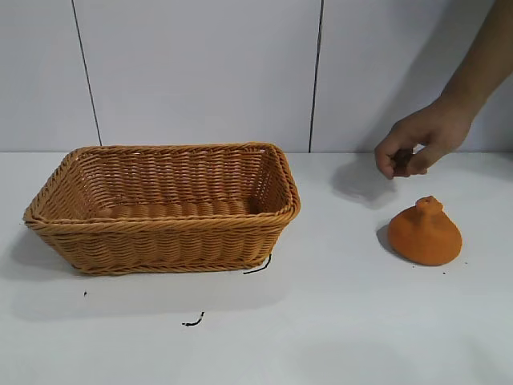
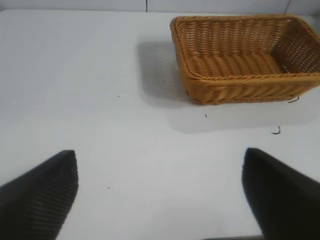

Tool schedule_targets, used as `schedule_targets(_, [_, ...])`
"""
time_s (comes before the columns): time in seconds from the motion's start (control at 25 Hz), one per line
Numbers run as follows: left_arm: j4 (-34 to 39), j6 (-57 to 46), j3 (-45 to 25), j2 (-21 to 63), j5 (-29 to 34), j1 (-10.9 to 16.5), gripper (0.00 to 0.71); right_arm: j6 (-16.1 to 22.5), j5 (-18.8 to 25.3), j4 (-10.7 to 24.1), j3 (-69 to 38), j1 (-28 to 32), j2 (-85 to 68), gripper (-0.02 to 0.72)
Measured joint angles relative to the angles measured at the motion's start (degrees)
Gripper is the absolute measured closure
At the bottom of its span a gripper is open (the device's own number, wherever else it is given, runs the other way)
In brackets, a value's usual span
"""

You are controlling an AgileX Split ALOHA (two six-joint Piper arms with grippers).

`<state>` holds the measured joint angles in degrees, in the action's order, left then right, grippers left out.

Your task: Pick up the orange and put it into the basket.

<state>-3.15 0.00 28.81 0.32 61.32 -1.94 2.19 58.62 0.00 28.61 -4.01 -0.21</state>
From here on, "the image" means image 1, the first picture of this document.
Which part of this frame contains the person's bare right hand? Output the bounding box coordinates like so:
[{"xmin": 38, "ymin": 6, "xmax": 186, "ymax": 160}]
[{"xmin": 374, "ymin": 95, "xmax": 479, "ymax": 180}]

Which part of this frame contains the orange soft toy fruit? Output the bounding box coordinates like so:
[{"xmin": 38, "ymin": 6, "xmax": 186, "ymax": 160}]
[{"xmin": 386, "ymin": 195, "xmax": 464, "ymax": 267}]

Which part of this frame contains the person's bare right forearm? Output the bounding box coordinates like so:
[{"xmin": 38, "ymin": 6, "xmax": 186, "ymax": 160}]
[{"xmin": 438, "ymin": 0, "xmax": 513, "ymax": 122}]

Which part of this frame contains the woven wicker rectangular basket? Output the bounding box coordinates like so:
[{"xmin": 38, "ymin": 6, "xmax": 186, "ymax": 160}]
[{"xmin": 22, "ymin": 140, "xmax": 302, "ymax": 277}]

